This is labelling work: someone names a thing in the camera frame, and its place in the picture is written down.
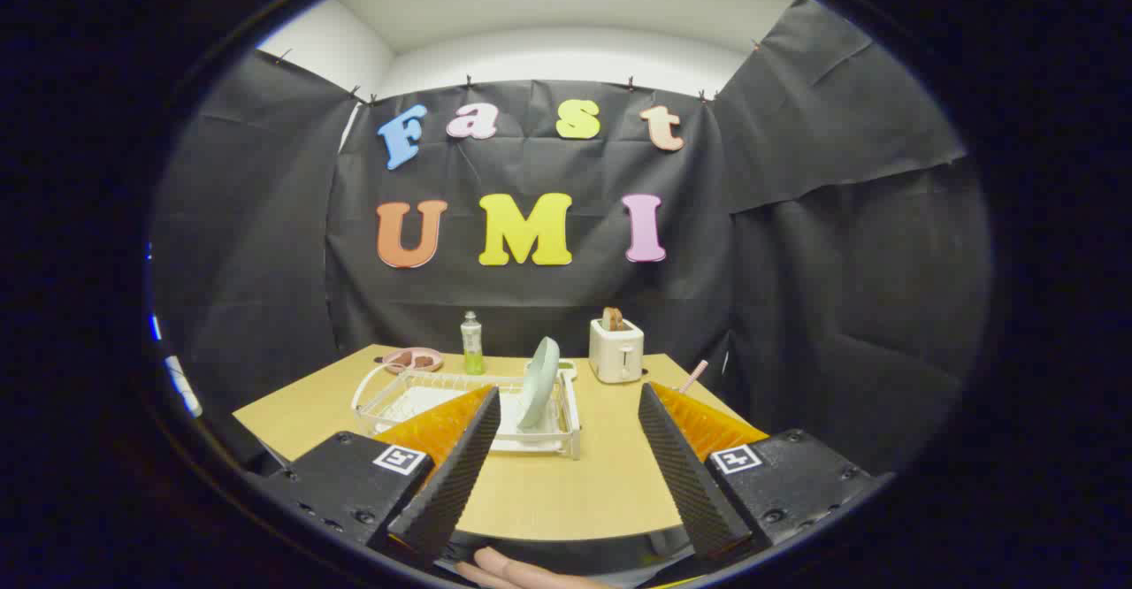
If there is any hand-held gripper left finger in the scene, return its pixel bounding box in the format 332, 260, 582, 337
256, 384, 502, 568

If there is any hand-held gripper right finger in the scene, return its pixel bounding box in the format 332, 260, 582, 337
637, 381, 894, 562

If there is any white wire dish rack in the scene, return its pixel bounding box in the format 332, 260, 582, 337
351, 361, 582, 460

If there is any pale green plate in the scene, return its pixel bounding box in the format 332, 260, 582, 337
516, 336, 562, 432

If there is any pink plate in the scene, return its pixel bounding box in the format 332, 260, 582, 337
382, 347, 445, 374

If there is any clear bottle with green liquid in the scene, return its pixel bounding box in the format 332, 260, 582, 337
460, 310, 485, 376

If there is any cream toaster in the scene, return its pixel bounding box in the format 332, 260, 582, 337
589, 317, 646, 385

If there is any black backdrop cloth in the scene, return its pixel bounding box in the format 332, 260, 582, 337
150, 0, 991, 484

